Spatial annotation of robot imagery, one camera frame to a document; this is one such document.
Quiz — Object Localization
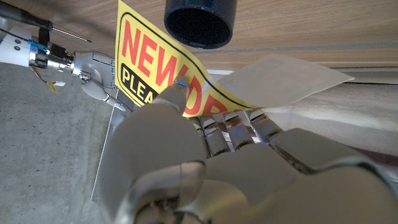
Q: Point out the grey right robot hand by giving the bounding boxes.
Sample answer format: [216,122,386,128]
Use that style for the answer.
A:
[72,51,127,111]

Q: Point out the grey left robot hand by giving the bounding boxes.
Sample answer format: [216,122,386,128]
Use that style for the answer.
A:
[96,83,398,224]

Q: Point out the yellow new driver bumper sticker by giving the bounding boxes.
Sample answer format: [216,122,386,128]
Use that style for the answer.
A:
[114,0,355,118]

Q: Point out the black and blue screwdriver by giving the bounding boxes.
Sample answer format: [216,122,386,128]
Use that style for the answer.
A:
[0,1,93,43]

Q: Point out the dark blue ceramic mug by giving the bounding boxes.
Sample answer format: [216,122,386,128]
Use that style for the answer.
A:
[164,0,239,50]

